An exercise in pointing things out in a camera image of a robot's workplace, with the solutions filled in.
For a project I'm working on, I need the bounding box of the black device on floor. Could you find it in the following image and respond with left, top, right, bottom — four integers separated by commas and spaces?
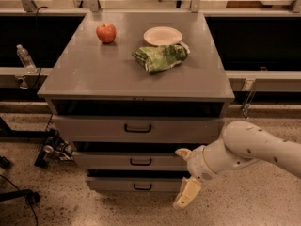
34, 129, 73, 168

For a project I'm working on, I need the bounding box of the grey drawer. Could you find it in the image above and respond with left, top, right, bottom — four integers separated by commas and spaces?
72, 152, 187, 171
53, 115, 225, 143
87, 177, 182, 192

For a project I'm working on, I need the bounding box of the green chip bag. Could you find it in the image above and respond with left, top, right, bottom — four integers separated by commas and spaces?
132, 44, 190, 73

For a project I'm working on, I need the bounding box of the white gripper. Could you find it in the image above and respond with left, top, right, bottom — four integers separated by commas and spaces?
173, 146, 217, 209

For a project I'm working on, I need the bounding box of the clear plastic water bottle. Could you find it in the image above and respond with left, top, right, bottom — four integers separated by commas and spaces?
16, 44, 38, 74

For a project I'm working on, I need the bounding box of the grey bottom drawer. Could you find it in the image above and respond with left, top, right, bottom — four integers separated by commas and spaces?
87, 177, 182, 192

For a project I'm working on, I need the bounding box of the metal bracket clamp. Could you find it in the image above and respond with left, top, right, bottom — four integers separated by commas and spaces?
241, 78, 256, 119

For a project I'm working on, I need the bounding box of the red apple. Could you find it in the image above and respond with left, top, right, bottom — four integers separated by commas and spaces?
96, 23, 116, 43

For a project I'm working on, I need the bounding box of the grey top drawer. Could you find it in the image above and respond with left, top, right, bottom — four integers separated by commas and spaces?
53, 115, 225, 143

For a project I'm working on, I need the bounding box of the white paper plate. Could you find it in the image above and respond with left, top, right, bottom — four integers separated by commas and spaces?
144, 26, 182, 46

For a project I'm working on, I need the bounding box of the grey metal drawer cabinet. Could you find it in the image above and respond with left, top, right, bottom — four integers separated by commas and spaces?
39, 11, 234, 179

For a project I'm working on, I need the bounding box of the black cable on wall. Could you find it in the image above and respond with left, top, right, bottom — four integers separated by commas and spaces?
29, 5, 49, 90

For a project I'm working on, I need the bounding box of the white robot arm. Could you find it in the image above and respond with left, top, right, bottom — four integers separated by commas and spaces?
173, 121, 301, 209

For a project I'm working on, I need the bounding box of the black chair leg caster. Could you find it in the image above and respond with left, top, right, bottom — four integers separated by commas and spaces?
0, 189, 40, 204

